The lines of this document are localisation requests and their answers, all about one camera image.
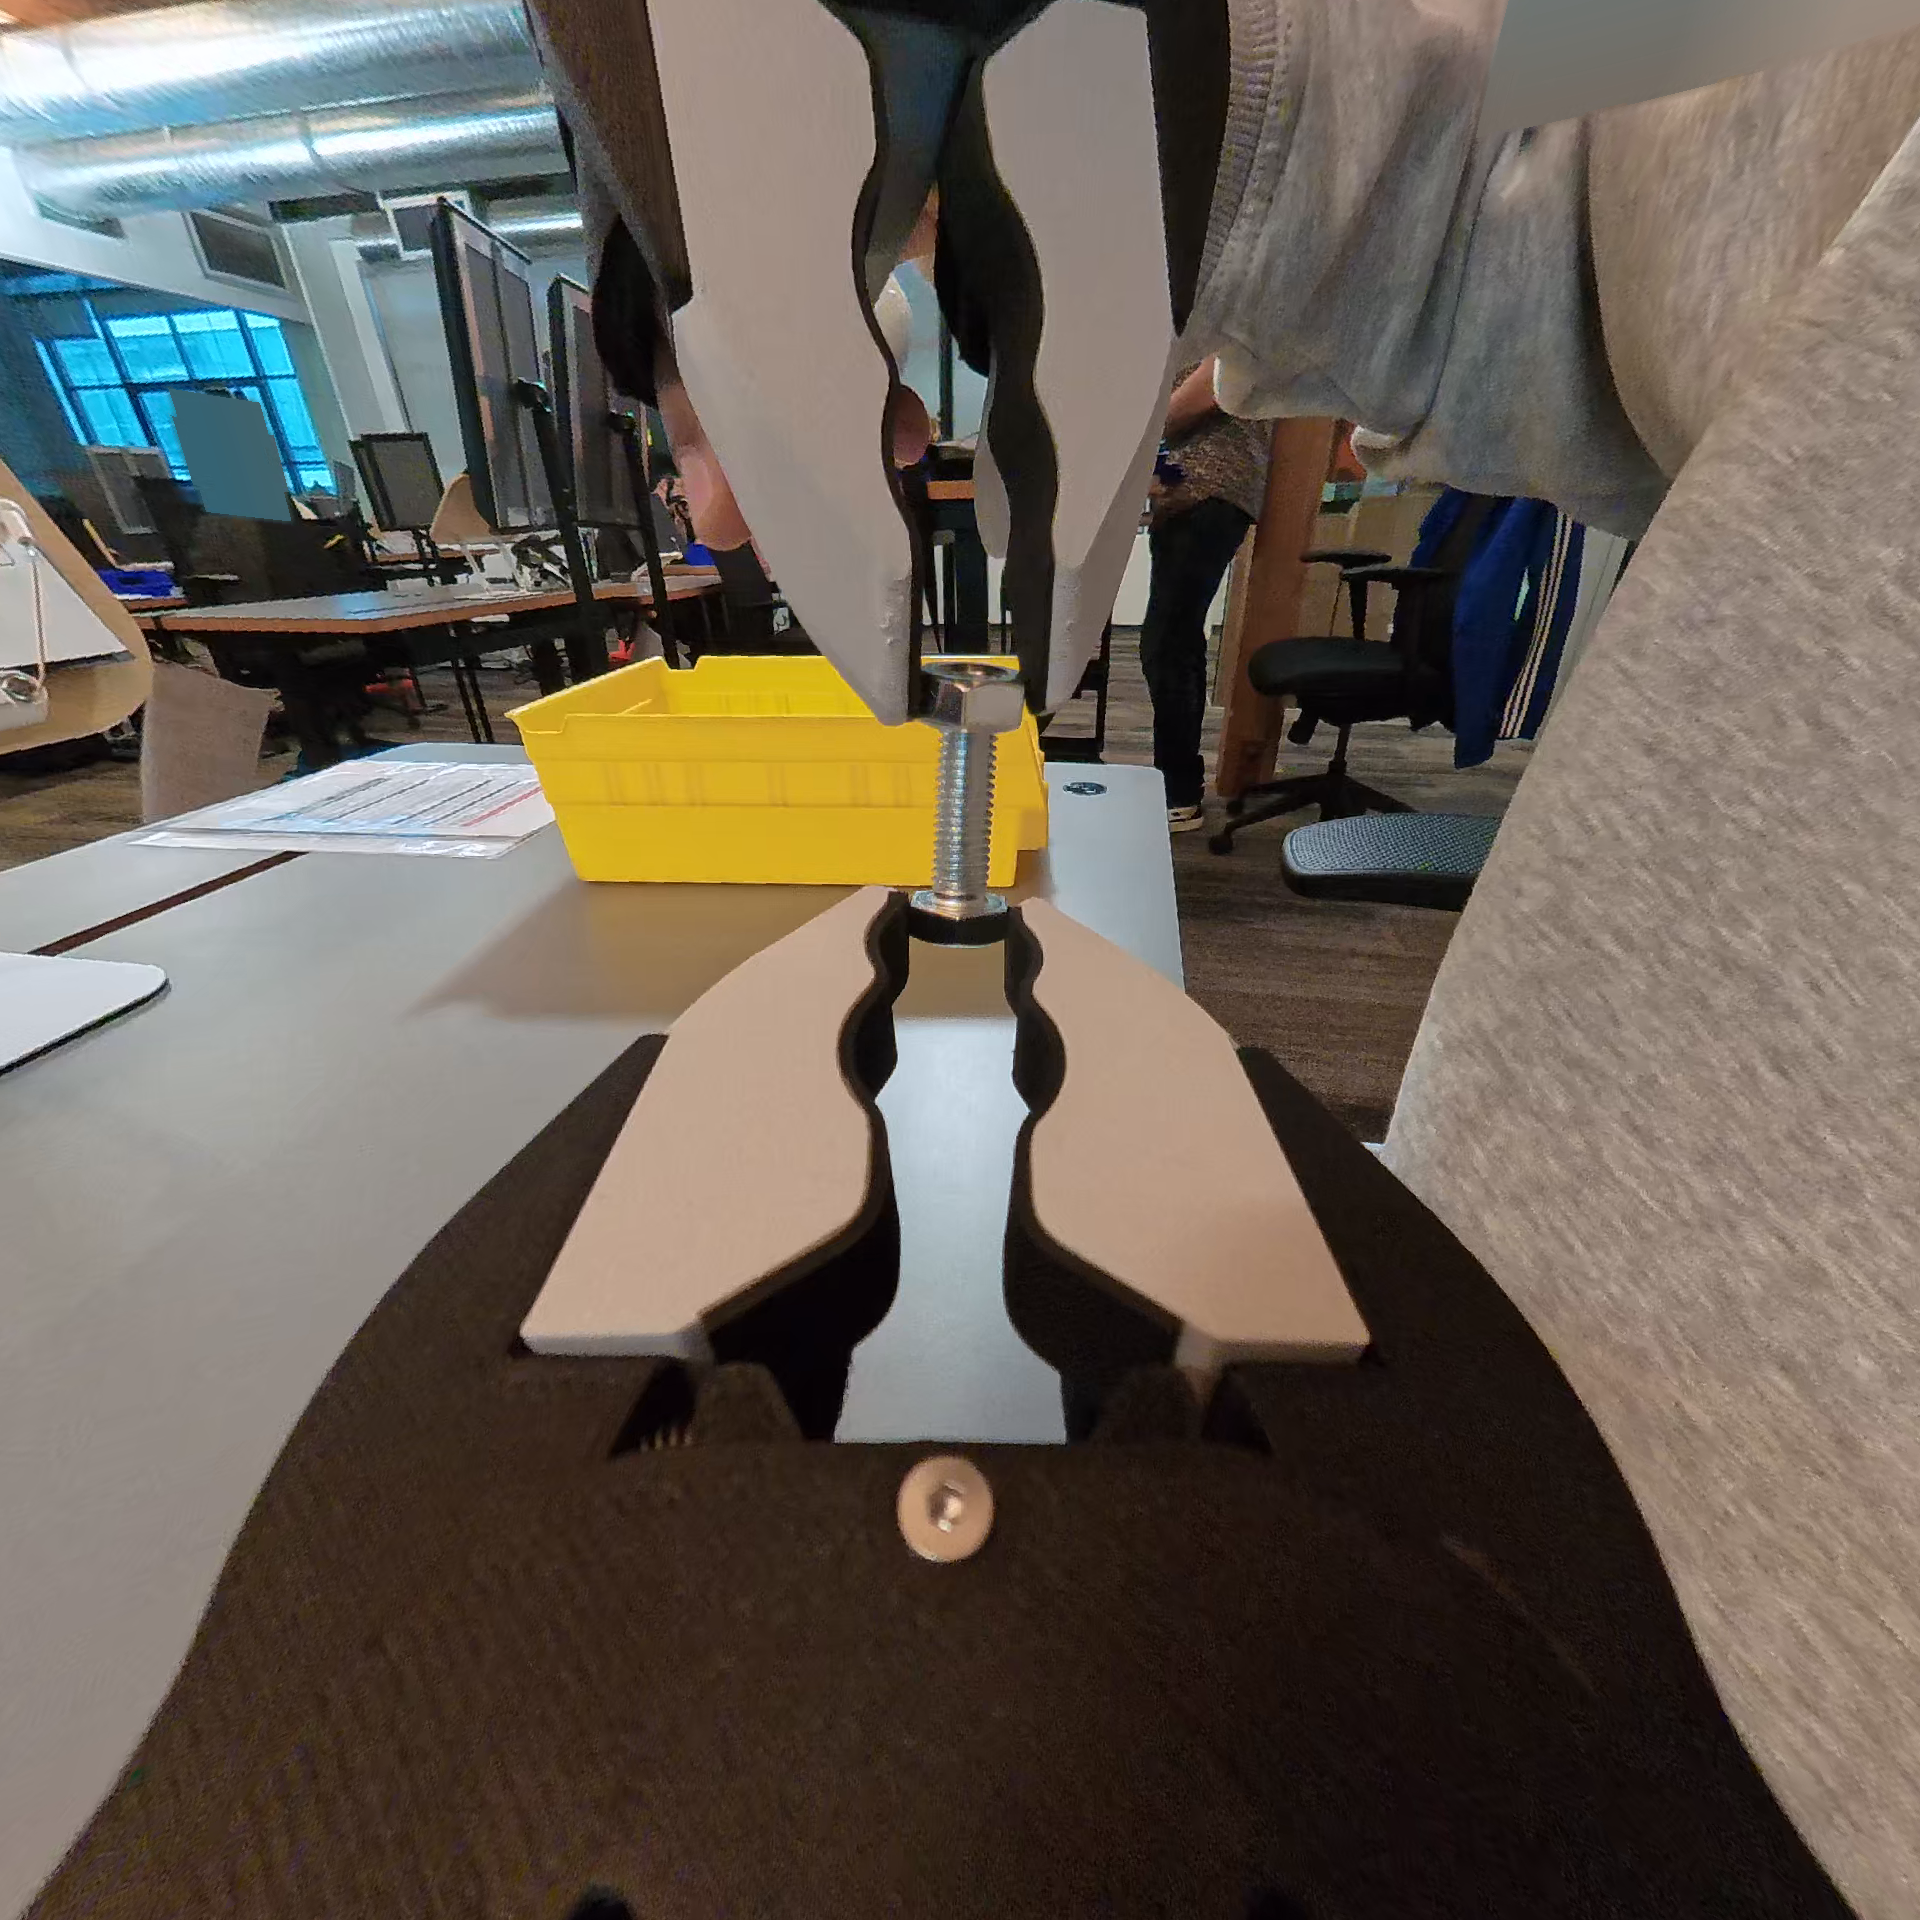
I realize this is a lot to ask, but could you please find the divided yellow plastic bin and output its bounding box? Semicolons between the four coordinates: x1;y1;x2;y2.
504;652;1049;886

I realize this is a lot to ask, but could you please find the person's right forearm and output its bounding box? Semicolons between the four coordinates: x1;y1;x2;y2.
1177;0;1920;542

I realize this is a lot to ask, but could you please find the silver ventilation duct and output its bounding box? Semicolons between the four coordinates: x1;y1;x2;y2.
0;0;595;220

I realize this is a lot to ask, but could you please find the grey cardboard sheet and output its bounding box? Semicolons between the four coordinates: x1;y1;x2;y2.
140;660;281;828

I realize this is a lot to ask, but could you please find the wooden post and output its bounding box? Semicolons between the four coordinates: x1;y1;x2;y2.
1216;415;1340;801

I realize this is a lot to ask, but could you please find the silver hex bolt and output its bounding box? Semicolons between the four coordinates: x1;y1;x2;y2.
903;719;1019;921

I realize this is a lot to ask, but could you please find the small dark monitor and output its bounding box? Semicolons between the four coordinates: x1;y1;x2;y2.
350;433;447;530

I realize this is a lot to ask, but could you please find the person's grey sweatshirt torso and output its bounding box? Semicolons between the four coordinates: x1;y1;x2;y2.
1381;150;1920;1920

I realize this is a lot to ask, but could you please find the laminated instruction sheet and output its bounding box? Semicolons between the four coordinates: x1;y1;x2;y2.
133;757;559;862

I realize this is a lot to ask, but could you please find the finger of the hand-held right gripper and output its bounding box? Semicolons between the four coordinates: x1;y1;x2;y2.
936;0;1180;719
643;0;923;730

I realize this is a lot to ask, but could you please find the person's right hand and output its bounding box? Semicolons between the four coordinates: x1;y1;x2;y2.
656;367;756;554

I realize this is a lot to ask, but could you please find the tan document holder board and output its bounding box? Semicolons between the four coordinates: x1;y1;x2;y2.
0;457;156;759

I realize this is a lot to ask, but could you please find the tall dark monitor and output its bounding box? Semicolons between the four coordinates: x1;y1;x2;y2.
428;199;543;540
543;274;648;530

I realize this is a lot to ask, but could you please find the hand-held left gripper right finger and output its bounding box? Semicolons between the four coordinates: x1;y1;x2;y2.
1005;895;1375;1438

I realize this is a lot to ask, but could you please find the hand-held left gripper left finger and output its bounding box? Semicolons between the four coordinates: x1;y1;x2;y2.
516;885;913;1438

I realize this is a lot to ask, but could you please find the blue jacket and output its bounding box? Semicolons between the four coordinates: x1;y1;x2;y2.
1409;486;1585;771

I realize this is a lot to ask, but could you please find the long brown-edged desk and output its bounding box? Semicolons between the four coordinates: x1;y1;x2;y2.
157;573;725;745

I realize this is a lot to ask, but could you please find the black office chair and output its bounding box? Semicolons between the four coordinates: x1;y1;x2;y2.
1206;546;1465;859

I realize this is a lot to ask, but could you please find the silver hex nut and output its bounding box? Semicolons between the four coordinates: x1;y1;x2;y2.
911;660;1031;724

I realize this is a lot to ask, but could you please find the grey desk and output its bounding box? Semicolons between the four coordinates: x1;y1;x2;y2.
0;743;1187;1920

